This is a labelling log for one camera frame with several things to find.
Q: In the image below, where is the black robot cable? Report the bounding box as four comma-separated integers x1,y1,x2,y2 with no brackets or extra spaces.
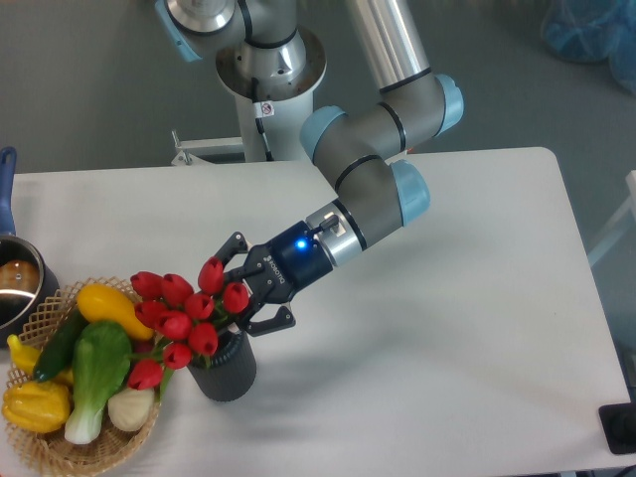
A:
250,77,275,163

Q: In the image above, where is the red tulip bouquet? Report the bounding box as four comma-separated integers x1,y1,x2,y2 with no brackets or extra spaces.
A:
127,256,249,392

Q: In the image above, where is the small yellow gourd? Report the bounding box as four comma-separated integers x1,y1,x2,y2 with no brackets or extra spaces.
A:
7,334,74,387

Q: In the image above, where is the white garlic bulb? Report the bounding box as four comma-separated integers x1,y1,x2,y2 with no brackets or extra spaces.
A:
107,388,155,432

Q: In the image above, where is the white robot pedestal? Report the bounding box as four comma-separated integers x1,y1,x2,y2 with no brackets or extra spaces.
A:
172,26,326,165

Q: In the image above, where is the white frame at right edge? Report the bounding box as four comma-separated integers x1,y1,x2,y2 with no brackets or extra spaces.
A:
587,170,635,267

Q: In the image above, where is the yellow squash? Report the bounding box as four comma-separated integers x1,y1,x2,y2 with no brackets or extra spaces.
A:
76,283,154,341

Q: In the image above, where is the black device at table edge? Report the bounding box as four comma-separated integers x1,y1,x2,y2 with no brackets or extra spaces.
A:
598,402,635,455

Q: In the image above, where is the green cucumber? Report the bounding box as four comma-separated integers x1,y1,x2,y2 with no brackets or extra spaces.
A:
33,308,88,383

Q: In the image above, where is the yellow bell pepper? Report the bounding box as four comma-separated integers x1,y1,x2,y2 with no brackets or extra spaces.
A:
1,381,71,433

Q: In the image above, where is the blue plastic bag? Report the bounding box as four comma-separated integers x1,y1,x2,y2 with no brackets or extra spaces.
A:
541,1,635,93

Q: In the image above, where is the dark grey ribbed vase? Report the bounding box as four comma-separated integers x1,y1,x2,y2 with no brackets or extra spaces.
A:
188,331,257,402

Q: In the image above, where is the blue handled saucepan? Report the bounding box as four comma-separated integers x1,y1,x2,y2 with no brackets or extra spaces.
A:
1,146,59,350

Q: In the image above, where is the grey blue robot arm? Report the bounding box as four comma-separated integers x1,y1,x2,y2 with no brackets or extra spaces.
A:
155,1,463,336

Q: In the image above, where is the green bok choy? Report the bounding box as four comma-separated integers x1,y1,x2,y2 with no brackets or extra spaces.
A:
65,320,132,445

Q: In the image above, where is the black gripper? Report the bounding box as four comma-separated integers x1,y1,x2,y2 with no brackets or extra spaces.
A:
215,222,332,336

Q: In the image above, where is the woven wicker basket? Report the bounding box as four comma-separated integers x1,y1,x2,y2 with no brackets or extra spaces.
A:
1,277,160,476

